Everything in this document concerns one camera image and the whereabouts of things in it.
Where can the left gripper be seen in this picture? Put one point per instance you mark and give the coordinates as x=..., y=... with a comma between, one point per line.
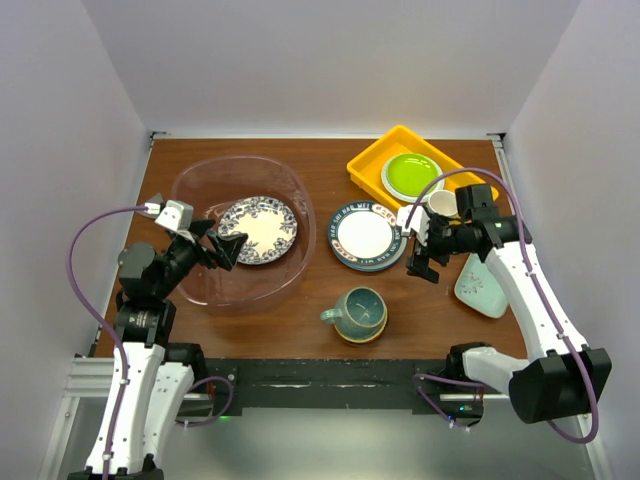
x=225, y=251

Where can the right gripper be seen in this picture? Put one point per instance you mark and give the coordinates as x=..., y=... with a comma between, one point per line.
x=418, y=266

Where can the blue floral plate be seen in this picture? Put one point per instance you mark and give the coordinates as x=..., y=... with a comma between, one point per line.
x=270, y=225

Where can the green rimmed lettered plate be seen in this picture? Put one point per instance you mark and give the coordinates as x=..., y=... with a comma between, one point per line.
x=364, y=229

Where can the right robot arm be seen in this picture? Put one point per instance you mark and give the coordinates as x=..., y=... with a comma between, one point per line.
x=562, y=375

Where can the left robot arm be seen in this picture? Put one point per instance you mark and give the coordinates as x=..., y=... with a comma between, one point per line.
x=151, y=376

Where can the clear plastic bin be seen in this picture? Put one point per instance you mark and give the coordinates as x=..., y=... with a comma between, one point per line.
x=213, y=186

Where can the watermelon pattern plate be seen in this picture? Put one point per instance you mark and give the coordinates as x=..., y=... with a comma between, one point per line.
x=373, y=264

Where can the pale green rectangular dish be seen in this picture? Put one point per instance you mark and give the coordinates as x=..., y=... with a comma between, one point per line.
x=477, y=288

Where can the light blue mug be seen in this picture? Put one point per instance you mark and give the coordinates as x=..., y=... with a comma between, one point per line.
x=443, y=203

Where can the grey triangular marker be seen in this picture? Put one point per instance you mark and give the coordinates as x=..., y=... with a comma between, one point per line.
x=153, y=206

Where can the teal glazed mug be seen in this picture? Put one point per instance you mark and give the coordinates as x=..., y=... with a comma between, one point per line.
x=358, y=312

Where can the yellow rimmed dark bowl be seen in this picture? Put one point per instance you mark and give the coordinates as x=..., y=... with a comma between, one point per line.
x=368, y=339

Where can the lime green plate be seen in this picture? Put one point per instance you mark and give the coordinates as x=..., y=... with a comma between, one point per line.
x=410, y=175

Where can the yellow plastic tray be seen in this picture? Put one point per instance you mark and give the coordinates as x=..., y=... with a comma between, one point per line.
x=365, y=169

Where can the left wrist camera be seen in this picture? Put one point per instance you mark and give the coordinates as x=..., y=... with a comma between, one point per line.
x=175, y=217

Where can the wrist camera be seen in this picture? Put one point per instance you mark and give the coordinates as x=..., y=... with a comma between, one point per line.
x=413, y=223
x=175, y=217

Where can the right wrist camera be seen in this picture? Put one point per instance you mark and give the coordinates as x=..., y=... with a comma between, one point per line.
x=413, y=223

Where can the aluminium frame rail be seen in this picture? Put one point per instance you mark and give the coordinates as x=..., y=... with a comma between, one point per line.
x=78, y=418

